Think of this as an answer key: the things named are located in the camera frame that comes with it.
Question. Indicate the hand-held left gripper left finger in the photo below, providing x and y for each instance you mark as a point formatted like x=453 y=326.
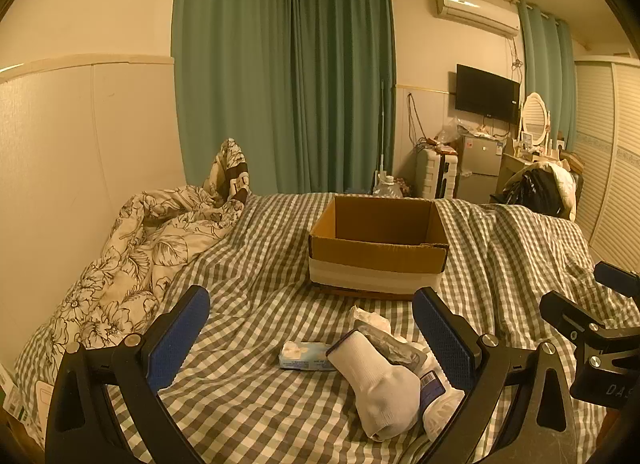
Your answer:
x=177 y=339

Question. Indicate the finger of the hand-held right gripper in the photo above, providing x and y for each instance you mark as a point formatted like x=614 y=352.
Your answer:
x=617 y=274
x=567 y=311

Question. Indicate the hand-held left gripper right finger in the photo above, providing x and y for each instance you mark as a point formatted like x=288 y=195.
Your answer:
x=445 y=339

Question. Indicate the grey plastic packet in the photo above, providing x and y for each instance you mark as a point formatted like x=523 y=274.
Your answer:
x=397 y=350

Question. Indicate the white plastic bag item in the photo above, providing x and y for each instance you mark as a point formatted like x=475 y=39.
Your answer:
x=440 y=409

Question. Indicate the white plastic bag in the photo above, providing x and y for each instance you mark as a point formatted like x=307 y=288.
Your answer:
x=372 y=320

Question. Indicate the white sock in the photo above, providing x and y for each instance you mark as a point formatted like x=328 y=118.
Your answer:
x=380 y=389

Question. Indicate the cardboard box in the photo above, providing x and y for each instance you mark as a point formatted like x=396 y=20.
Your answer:
x=375 y=254

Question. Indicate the light blue tissue pack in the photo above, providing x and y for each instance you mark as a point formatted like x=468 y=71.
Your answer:
x=305 y=355

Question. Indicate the chair with black clothes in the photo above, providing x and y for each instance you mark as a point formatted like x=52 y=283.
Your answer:
x=567 y=189

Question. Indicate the floral quilt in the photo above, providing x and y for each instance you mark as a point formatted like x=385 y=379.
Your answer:
x=125 y=254

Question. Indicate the white louvered wardrobe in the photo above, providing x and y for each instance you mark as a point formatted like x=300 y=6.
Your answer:
x=610 y=154

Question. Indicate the white dressing table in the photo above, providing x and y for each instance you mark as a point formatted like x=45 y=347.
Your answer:
x=515 y=167

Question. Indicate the clear water jug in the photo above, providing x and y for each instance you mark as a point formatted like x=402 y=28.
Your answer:
x=387 y=188

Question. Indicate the white suitcase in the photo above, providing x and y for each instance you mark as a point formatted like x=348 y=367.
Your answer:
x=435 y=174

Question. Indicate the silver mini fridge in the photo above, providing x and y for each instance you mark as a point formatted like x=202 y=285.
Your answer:
x=480 y=164

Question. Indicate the white paper package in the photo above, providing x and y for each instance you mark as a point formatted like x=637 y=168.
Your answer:
x=20 y=409

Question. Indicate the oval white mirror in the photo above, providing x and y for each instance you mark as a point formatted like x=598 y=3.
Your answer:
x=535 y=117

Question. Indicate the clear plastic bag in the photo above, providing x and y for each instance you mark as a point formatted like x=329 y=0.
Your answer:
x=447 y=132

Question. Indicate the white mop pole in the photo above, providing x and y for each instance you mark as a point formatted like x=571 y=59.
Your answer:
x=381 y=134

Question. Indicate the green curtain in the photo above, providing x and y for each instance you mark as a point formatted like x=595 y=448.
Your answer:
x=345 y=84
x=547 y=59
x=230 y=69

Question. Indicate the white air conditioner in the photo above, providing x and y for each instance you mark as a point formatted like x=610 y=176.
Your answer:
x=475 y=12

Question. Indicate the black wall television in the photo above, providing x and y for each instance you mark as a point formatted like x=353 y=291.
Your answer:
x=487 y=93

